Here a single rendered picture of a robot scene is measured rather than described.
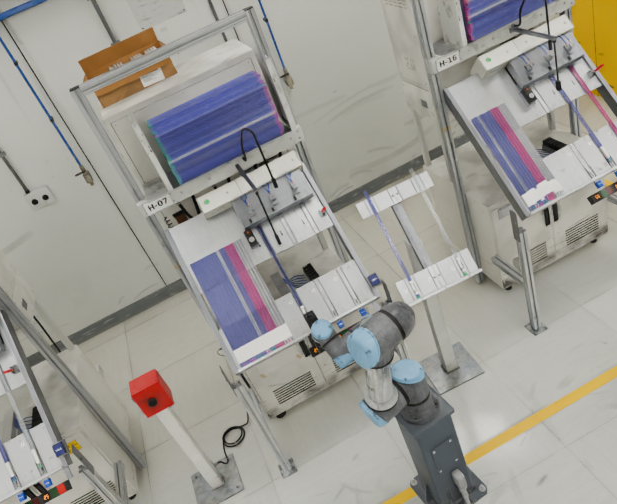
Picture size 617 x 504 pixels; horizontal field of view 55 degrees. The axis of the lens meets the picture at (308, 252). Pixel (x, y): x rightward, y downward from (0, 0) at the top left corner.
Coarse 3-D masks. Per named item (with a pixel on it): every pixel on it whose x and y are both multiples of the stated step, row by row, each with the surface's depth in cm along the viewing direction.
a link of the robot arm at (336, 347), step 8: (336, 336) 215; (344, 336) 216; (328, 344) 214; (336, 344) 213; (344, 344) 214; (328, 352) 215; (336, 352) 213; (344, 352) 212; (336, 360) 213; (344, 360) 212; (352, 360) 213
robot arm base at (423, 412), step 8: (432, 392) 221; (424, 400) 215; (432, 400) 218; (408, 408) 217; (416, 408) 216; (424, 408) 216; (432, 408) 217; (408, 416) 219; (416, 416) 218; (424, 416) 216; (432, 416) 218; (416, 424) 219
